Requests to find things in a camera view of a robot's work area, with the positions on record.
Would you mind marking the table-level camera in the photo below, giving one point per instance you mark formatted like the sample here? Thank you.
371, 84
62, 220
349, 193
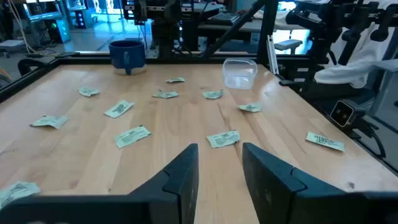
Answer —
342, 113

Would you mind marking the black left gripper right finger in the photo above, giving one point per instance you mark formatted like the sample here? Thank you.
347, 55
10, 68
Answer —
273, 193

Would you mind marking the lit computer tower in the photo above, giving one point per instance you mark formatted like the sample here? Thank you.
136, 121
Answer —
60, 31

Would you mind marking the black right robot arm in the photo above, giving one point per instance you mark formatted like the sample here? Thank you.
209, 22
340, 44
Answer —
164, 40

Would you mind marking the black keyboard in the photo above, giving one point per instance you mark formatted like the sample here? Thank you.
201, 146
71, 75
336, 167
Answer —
224, 18

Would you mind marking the white metal strip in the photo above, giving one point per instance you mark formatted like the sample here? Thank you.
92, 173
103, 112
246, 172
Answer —
273, 59

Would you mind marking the person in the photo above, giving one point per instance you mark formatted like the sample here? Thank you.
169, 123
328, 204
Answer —
357, 62

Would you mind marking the grey chair armrest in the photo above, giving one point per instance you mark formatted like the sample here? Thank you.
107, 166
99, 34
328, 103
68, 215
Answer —
287, 44

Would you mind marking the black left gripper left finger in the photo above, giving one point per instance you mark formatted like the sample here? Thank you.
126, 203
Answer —
174, 199

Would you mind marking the blue ceramic mug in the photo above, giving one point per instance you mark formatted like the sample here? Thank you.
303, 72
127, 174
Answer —
127, 54

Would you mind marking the black articulated rig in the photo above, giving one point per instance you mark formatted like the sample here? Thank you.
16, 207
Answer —
311, 18

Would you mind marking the grey desk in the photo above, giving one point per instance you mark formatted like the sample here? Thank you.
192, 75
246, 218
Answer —
248, 27

